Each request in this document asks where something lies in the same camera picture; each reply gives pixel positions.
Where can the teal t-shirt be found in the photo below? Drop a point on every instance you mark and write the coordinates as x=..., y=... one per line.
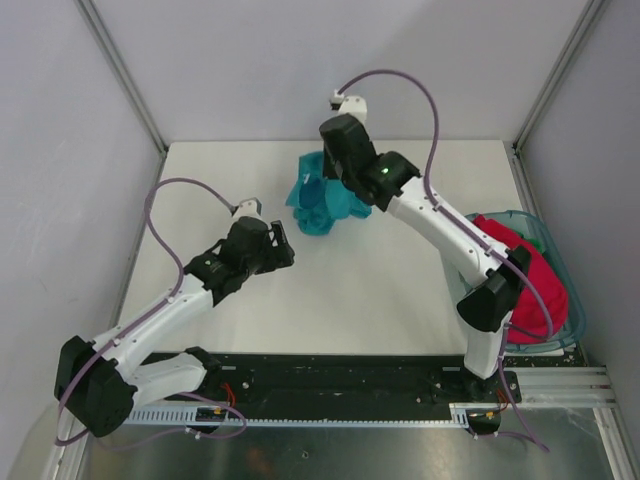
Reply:
x=318, y=202

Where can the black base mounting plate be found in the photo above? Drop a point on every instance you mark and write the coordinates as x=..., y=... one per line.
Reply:
x=363, y=386

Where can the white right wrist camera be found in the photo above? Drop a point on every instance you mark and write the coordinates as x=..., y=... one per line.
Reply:
x=353, y=105

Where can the aluminium frame rail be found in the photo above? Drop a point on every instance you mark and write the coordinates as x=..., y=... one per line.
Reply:
x=565, y=387

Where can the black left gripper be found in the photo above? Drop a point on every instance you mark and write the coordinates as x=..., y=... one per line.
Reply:
x=279, y=255

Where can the green t-shirt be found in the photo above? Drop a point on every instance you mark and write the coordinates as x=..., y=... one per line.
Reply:
x=539, y=246

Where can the right aluminium corner post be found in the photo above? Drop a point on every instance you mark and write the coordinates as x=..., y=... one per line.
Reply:
x=569, y=53

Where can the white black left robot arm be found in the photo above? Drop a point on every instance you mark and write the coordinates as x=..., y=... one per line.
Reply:
x=101, y=381

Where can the white slotted cable duct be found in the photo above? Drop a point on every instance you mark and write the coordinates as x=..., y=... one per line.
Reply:
x=192, y=414

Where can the clear blue plastic bin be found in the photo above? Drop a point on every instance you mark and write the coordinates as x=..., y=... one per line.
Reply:
x=572, y=330

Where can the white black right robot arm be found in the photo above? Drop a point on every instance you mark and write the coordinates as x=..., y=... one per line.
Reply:
x=394, y=185

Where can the aluminium corner post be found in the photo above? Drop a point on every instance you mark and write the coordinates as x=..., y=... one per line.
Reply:
x=116, y=63
x=569, y=53

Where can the left aluminium corner post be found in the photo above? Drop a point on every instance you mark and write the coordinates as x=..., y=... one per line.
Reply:
x=116, y=63

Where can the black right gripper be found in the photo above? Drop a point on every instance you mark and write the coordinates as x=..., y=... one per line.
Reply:
x=328, y=169

